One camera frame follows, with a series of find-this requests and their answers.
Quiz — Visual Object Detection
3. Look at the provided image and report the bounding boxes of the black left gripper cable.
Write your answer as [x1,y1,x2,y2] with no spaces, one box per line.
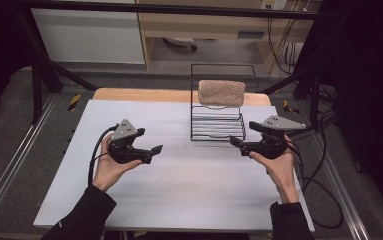
[87,123,119,187]

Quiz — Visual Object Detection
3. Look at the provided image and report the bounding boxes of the wooden table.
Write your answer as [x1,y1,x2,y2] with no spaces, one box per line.
[92,87,272,107]

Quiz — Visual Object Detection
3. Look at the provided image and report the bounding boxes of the black floor cables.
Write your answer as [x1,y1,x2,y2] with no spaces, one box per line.
[283,84,339,144]

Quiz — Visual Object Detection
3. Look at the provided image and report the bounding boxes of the white table cover board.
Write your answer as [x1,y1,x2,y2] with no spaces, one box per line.
[33,99,316,233]

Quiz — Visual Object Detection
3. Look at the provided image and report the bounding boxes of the white power strip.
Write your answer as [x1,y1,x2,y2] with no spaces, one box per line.
[260,0,288,10]

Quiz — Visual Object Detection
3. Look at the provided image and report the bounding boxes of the black frame leg strut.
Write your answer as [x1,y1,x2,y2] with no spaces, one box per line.
[260,63,323,132]
[12,9,98,125]

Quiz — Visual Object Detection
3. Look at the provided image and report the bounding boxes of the chair base with caster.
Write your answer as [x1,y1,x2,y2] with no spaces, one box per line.
[163,37,199,52]

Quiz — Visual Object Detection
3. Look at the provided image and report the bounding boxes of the person's right hand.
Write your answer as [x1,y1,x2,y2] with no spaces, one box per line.
[248,134,301,204]

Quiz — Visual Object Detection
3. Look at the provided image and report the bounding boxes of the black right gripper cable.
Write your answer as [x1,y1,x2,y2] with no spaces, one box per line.
[285,126,344,230]

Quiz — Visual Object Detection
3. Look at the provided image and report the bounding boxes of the yellow black floor tape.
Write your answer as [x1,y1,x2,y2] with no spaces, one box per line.
[282,99,301,115]
[67,93,82,112]

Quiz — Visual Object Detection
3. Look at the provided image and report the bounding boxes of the hanging desk cables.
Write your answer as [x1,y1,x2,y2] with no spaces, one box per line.
[267,16,301,76]

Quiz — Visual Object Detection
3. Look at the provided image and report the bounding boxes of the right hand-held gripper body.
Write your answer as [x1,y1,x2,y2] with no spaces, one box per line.
[239,114,307,160]

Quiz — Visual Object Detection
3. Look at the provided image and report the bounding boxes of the light wooden desk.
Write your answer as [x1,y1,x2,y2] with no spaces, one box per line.
[135,0,323,71]

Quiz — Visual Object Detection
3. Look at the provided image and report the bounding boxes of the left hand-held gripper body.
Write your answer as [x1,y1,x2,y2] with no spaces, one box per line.
[107,118,154,165]

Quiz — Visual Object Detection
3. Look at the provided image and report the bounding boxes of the aluminium floor rail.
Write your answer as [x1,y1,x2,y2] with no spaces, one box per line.
[0,94,58,228]
[307,133,370,240]

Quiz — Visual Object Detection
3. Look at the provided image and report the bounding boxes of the person's left hand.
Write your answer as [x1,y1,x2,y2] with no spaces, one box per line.
[92,133,144,193]

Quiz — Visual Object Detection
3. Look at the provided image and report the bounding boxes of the white cabinet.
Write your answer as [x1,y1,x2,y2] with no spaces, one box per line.
[32,8,146,65]

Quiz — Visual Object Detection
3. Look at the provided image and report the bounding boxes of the brown towel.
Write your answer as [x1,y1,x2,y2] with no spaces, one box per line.
[197,79,247,108]

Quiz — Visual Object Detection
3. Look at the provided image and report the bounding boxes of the black frame crossbar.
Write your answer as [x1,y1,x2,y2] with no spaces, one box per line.
[15,0,323,21]

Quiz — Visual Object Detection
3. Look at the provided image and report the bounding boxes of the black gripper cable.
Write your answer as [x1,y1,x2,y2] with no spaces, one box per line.
[285,126,344,230]
[87,123,119,187]

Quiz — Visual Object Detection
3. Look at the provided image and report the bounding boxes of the black wire rack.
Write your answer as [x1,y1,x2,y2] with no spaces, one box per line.
[190,63,260,142]

